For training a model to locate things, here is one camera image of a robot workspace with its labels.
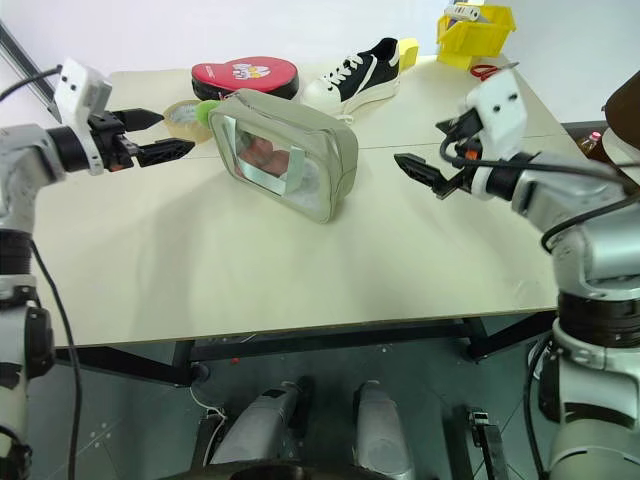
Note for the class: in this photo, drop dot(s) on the yellow plastic bin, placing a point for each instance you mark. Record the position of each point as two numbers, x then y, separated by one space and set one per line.
475 42

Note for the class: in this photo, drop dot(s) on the white power strip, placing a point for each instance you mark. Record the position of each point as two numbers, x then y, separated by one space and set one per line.
465 11

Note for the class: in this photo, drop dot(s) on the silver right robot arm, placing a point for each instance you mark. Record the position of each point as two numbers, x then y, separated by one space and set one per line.
600 260

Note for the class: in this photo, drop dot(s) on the black and white sneaker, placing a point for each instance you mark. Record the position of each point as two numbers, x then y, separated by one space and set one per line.
350 80

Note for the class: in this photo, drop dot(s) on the clear packing tape roll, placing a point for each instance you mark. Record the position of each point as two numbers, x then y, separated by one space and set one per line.
180 122

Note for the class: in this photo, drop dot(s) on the bottle with pink cap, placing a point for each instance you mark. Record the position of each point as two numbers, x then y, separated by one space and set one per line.
592 147

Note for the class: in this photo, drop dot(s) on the black metal table frame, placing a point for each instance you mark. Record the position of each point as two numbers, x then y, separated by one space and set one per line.
320 337

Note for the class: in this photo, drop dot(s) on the silver robot leg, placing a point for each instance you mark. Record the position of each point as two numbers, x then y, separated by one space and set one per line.
260 425
382 430

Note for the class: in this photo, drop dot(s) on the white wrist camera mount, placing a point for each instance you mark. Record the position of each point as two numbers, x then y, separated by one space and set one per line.
80 92
502 115

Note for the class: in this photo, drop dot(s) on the green round object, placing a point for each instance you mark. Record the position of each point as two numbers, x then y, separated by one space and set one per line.
206 112

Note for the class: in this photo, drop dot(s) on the red paddle case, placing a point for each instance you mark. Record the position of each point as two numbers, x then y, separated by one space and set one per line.
240 75

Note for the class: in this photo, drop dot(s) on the grey metal rail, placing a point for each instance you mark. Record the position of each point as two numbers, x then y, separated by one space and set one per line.
27 67

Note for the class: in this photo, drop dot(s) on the pale yellow block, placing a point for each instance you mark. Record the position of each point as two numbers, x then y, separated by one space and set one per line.
408 52

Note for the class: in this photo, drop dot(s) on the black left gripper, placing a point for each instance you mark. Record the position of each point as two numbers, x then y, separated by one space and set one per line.
112 147

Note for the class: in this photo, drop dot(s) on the grey clear toiletry pouch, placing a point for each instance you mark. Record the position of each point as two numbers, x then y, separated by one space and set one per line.
280 150

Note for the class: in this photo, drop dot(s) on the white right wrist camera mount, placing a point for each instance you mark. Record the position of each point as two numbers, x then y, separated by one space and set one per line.
502 115

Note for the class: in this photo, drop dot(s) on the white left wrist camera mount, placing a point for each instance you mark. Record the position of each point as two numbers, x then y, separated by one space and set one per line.
80 92

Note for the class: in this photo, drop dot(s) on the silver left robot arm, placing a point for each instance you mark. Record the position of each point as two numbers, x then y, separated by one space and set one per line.
20 150

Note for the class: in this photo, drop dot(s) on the silver right robot leg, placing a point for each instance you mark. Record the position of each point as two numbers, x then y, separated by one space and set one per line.
382 430

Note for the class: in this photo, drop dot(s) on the brown rounded object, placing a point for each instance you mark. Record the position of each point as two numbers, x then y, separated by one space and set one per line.
625 115

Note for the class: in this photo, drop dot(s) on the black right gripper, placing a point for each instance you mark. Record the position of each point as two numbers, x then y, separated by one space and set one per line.
472 135

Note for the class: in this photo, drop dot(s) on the silver left robot leg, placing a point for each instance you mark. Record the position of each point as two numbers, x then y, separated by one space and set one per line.
260 425

